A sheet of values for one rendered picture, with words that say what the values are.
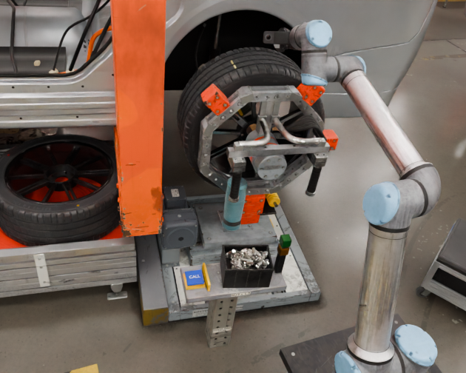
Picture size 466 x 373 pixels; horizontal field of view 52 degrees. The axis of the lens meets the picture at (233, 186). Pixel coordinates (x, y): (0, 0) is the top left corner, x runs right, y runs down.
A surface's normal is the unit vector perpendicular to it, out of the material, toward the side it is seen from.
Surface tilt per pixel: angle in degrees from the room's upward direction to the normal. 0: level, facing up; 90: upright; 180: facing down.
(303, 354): 0
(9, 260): 90
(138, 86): 90
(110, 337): 0
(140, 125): 90
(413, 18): 90
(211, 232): 0
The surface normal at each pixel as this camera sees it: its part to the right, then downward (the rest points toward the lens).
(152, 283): 0.11, -0.77
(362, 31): 0.24, 0.64
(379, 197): -0.91, 0.01
